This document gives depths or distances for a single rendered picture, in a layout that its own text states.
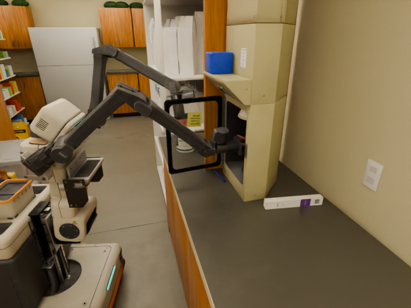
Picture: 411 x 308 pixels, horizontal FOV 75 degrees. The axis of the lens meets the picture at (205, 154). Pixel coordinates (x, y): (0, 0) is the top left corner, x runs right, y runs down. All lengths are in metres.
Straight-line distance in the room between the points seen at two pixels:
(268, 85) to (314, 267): 0.69
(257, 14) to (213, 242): 0.86
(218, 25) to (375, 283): 1.22
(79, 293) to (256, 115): 1.45
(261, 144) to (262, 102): 0.19
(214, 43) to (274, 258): 1.00
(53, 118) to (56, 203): 0.45
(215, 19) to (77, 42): 4.69
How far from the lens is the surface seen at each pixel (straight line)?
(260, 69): 1.10
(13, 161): 2.90
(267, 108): 1.15
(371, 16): 1.28
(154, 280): 2.23
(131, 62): 1.52
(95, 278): 1.96
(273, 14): 1.12
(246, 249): 1.07
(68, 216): 1.57
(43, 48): 6.04
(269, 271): 1.01
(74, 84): 6.02
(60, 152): 1.21
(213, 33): 1.41
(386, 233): 1.29
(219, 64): 1.25
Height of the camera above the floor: 1.67
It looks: 24 degrees down
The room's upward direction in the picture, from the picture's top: straight up
